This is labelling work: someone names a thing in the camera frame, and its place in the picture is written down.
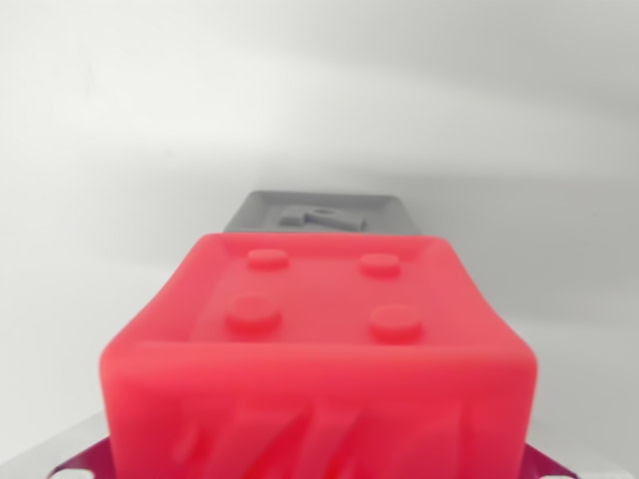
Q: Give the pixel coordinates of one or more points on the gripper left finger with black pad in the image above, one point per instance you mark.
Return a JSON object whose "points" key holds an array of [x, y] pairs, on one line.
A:
{"points": [[75, 456]]}

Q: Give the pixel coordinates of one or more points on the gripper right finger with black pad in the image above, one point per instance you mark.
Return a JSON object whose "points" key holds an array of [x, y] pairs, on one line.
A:
{"points": [[544, 464]]}

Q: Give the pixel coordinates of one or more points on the grey embossed cube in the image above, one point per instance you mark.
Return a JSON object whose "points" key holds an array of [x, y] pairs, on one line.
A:
{"points": [[259, 214]]}

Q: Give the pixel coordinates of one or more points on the red embossed cube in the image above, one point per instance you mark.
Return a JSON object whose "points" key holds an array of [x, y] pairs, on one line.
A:
{"points": [[319, 379]]}

